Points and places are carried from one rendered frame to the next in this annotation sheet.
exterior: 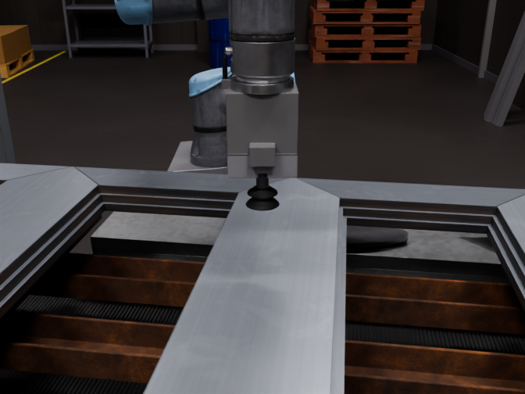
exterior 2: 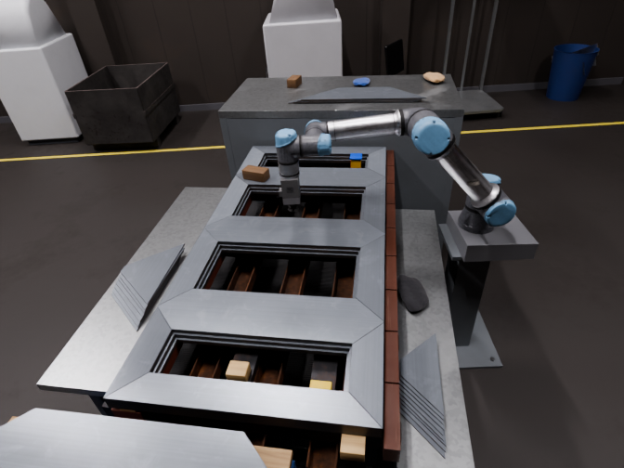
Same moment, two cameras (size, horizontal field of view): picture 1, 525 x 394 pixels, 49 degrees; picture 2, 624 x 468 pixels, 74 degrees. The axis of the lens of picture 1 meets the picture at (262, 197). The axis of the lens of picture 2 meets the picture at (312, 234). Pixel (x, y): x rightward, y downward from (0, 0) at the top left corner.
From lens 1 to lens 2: 168 cm
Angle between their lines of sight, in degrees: 79
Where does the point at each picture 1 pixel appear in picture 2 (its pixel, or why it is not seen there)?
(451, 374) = not seen: hidden behind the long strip
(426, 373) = not seen: hidden behind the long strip
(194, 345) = (257, 220)
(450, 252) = (404, 331)
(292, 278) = (289, 235)
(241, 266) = (297, 225)
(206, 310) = (273, 220)
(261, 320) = (266, 230)
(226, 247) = (311, 221)
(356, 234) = (404, 287)
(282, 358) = (249, 234)
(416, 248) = (407, 317)
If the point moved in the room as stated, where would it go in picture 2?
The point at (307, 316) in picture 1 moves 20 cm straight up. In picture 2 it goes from (267, 238) to (260, 195)
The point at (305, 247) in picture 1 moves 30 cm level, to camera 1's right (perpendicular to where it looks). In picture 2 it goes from (311, 238) to (310, 292)
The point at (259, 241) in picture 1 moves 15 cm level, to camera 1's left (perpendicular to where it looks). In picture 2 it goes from (316, 227) to (316, 207)
